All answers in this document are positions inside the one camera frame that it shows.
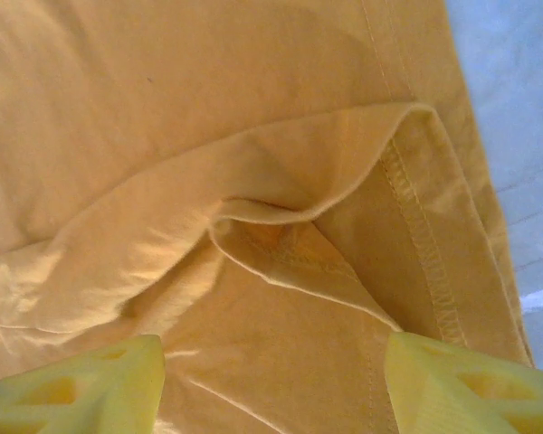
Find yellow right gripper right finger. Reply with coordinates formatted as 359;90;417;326
384;332;543;434

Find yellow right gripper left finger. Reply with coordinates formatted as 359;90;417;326
0;334;167;434

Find yellow printed t-shirt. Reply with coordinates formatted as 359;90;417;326
0;0;536;434

